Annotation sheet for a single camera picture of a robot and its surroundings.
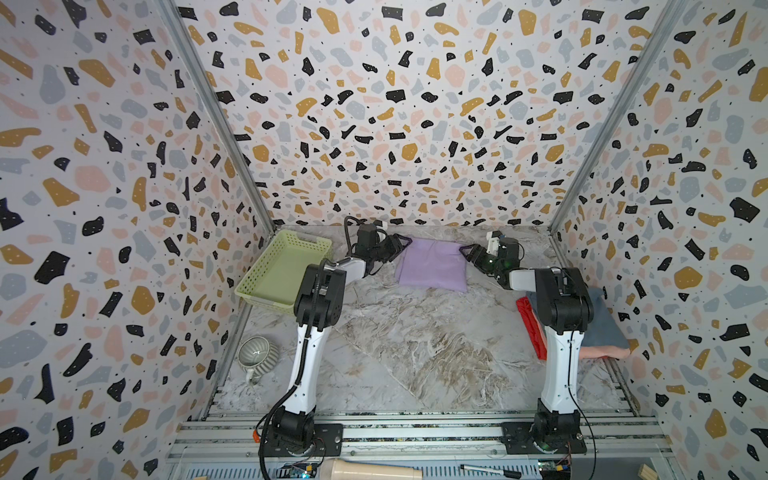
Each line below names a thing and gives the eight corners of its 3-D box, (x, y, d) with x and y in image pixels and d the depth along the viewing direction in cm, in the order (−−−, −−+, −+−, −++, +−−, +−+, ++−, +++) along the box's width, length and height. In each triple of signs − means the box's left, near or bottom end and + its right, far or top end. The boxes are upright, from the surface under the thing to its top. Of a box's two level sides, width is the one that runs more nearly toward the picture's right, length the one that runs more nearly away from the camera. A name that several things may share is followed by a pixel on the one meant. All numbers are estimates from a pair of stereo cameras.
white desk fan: (254, 388, 83) (244, 380, 78) (243, 354, 89) (234, 345, 84) (285, 370, 86) (278, 362, 81) (273, 338, 92) (266, 329, 87)
